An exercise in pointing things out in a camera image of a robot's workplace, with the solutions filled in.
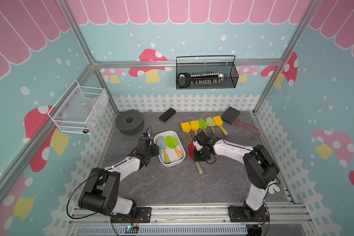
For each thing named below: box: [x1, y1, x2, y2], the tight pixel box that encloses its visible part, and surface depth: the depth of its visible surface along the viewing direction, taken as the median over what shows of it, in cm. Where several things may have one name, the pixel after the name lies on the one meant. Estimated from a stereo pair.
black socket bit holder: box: [177, 72, 225, 89], surface depth 91 cm
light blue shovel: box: [156, 135, 167, 164], surface depth 101 cm
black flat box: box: [221, 106, 241, 125], surface depth 122 cm
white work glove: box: [267, 179, 281, 195], surface depth 83 cm
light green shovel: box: [206, 117, 217, 136], surface depth 115 cm
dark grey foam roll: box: [115, 110, 145, 136], surface depth 109 cm
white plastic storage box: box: [153, 130, 186, 168], surface depth 101 cm
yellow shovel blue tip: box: [189, 119, 200, 136], surface depth 112 cm
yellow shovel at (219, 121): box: [212, 115, 230, 138], surface depth 116 cm
